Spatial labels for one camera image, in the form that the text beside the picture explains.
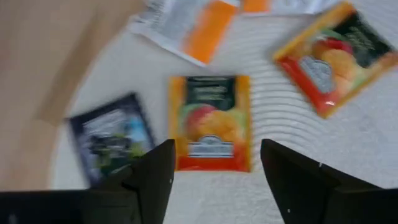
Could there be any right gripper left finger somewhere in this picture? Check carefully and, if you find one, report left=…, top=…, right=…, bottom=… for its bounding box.
left=0, top=139, right=177, bottom=224

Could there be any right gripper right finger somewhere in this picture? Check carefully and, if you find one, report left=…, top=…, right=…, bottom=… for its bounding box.
left=260, top=139, right=398, bottom=224

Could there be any Ahmad blackcurrant tea packet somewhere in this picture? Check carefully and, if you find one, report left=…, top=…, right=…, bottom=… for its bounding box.
left=67, top=92, right=156, bottom=189

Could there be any Ahmad mango tea packet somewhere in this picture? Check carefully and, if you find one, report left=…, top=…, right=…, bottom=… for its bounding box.
left=167, top=74, right=252, bottom=173
left=272, top=1, right=398, bottom=119

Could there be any white orange Tazo tea packet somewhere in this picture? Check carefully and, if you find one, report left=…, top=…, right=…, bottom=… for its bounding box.
left=239, top=0, right=343, bottom=16
left=129, top=0, right=242, bottom=68

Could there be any round white plate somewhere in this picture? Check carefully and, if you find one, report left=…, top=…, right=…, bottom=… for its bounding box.
left=49, top=0, right=398, bottom=224

